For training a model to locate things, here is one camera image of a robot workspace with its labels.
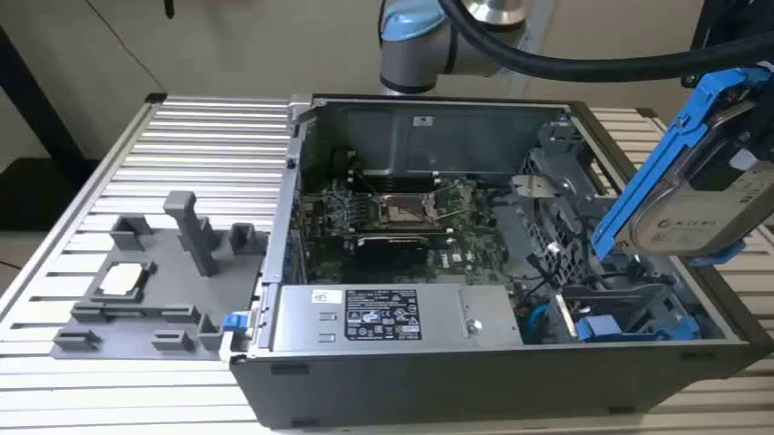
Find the thin black wall cable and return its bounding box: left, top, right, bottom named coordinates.
left=82, top=0, right=169, bottom=95

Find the perforated metal drive cage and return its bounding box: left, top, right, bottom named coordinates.
left=510, top=118, right=631, bottom=285

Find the black graphics card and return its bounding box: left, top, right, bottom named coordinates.
left=341, top=229, right=456, bottom=274

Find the thin wire locking lever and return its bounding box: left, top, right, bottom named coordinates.
left=348, top=166, right=383, bottom=199

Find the grey parts rack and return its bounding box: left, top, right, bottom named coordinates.
left=52, top=189, right=271, bottom=362

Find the silver metal bracket tab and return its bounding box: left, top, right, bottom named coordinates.
left=510, top=174, right=559, bottom=199

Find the silver power supply unit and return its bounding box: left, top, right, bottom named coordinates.
left=264, top=284, right=524, bottom=353

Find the black disk wire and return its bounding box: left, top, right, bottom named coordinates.
left=595, top=270, right=676, bottom=286
left=523, top=253, right=567, bottom=294

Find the metal socket cover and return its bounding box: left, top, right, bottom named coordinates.
left=424, top=178, right=480, bottom=218

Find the blue data cable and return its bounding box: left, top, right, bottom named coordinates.
left=522, top=301, right=550, bottom=344

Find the black desk frame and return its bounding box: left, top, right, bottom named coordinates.
left=0, top=24, right=101, bottom=233

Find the CPU socket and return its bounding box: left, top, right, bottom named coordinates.
left=375, top=192, right=445, bottom=227

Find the hard disk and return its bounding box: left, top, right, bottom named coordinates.
left=588, top=66, right=774, bottom=268

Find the green motherboard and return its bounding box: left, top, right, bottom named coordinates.
left=299, top=176, right=510, bottom=286

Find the silver CPU chip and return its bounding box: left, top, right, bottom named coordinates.
left=97, top=262, right=148, bottom=296

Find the blue disk bay bracket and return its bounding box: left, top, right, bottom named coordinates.
left=575, top=315, right=698, bottom=343

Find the black open PC case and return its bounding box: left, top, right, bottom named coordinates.
left=227, top=92, right=774, bottom=430

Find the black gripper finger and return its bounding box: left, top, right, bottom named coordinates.
left=688, top=129, right=758, bottom=192

